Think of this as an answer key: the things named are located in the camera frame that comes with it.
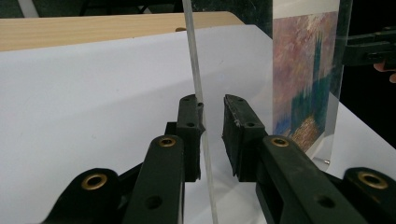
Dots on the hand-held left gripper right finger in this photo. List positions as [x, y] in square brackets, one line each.
[246, 146]

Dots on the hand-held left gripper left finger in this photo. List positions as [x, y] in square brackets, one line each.
[190, 149]

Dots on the colourful painting print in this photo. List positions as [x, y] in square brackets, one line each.
[299, 77]

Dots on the clear acrylic photo frame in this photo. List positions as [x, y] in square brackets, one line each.
[243, 68]

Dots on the white table cover sheet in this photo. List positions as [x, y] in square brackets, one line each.
[77, 109]

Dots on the white pole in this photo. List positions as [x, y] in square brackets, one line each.
[28, 7]

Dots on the metal frame pin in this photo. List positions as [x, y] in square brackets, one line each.
[326, 161]

